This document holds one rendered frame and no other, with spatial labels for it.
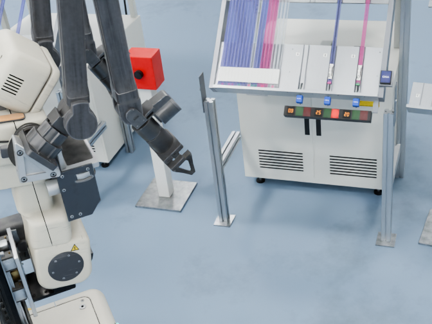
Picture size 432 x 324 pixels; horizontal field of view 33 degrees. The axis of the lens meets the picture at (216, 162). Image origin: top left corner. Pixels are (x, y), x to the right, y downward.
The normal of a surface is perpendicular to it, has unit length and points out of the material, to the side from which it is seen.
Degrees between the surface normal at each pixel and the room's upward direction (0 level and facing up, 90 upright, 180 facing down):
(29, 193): 90
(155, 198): 0
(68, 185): 90
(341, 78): 46
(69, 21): 90
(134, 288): 0
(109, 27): 91
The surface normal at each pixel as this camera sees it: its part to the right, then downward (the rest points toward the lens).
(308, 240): -0.11, -0.83
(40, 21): 0.35, 0.44
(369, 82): -0.30, -0.19
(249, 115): -0.32, 0.55
